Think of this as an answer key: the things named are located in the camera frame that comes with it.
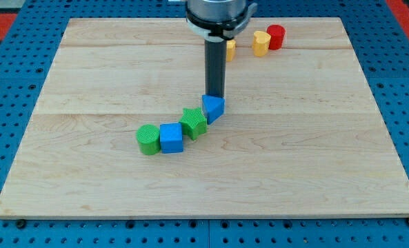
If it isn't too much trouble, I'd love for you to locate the blue triangle block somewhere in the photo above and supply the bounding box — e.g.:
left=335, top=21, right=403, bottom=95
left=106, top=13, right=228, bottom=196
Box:
left=201, top=94, right=225, bottom=125

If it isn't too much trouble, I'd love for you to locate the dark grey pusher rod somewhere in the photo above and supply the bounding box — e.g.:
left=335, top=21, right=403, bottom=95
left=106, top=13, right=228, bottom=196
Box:
left=204, top=40, right=227, bottom=98

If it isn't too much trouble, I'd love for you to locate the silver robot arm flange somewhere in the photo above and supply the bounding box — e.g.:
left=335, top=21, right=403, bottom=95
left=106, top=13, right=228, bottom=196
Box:
left=186, top=0, right=258, bottom=43

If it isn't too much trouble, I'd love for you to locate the green star block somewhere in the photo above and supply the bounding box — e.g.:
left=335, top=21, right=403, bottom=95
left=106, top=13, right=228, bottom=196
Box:
left=179, top=107, right=207, bottom=141

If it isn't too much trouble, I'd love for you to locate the blue cube block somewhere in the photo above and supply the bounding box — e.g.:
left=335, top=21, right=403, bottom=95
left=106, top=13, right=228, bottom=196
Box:
left=160, top=123, right=183, bottom=154

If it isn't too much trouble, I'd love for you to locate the green cylinder block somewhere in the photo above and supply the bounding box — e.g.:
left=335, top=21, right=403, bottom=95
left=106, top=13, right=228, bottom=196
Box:
left=136, top=124, right=161, bottom=155

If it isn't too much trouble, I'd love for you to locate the yellow block behind rod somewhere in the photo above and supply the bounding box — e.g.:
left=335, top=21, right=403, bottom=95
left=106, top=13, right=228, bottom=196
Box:
left=226, top=39, right=236, bottom=62

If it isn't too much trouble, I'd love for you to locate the light wooden board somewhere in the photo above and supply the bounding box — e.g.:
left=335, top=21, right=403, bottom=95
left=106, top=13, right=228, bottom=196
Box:
left=0, top=17, right=409, bottom=220

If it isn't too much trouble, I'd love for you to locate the yellow heart block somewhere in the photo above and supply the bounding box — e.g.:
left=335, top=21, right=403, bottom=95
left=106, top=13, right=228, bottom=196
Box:
left=252, top=30, right=271, bottom=57

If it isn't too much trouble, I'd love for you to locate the red cylinder block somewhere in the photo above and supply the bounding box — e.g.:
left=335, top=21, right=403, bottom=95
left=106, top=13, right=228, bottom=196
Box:
left=266, top=24, right=286, bottom=50

